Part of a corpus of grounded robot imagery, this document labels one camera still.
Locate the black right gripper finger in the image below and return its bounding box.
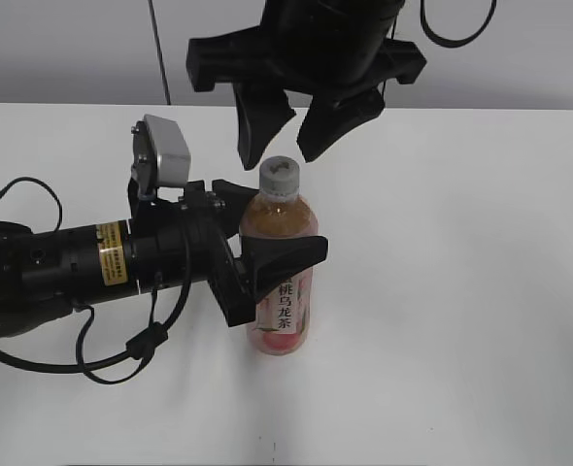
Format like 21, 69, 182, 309
297, 87, 385, 163
232, 83, 295, 170

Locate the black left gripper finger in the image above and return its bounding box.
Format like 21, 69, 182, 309
241, 236, 328, 302
212, 180, 259, 238

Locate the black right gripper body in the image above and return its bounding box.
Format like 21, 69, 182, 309
185, 1, 426, 98

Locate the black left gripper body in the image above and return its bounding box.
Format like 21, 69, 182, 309
129, 180, 256, 327

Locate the white bottle cap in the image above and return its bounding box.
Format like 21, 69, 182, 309
259, 156, 300, 199

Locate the peach oolong tea bottle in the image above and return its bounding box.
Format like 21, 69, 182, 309
238, 186, 320, 356

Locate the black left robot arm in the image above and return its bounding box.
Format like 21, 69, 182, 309
0, 180, 328, 338

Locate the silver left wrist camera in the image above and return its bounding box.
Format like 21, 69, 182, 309
131, 114, 191, 201

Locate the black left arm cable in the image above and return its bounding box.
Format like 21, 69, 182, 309
0, 176, 193, 386

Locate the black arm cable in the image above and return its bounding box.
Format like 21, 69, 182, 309
0, 176, 193, 386
420, 0, 499, 49

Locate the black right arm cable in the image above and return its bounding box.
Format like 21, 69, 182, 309
420, 0, 499, 49

